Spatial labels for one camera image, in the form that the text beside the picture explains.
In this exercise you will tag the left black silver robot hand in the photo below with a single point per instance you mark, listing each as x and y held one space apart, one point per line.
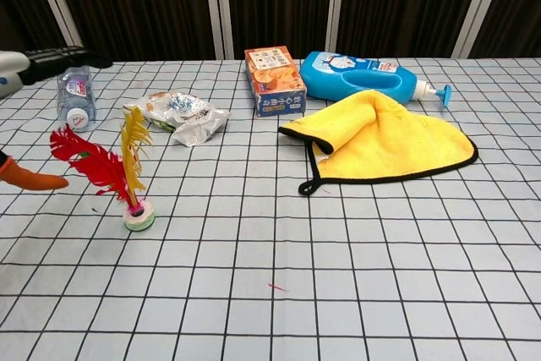
55 58

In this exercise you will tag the colourful feather shuttlecock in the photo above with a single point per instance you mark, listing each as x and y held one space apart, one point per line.
101 166

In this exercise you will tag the clear plastic water bottle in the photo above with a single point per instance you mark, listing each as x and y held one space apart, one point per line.
76 99

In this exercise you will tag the crumpled white snack bag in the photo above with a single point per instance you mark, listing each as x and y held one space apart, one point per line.
190 118

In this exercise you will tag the orange snack box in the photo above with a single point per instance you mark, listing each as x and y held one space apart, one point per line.
274 82

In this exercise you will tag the blue pump detergent bottle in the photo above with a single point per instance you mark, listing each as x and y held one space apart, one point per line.
334 71

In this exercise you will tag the tiny red feather scrap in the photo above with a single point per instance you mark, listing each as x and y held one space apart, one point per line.
277 287

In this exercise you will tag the checked white tablecloth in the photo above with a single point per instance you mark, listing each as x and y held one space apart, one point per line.
296 272

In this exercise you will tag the yellow cloth with black trim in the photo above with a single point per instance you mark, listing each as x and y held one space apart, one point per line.
393 141

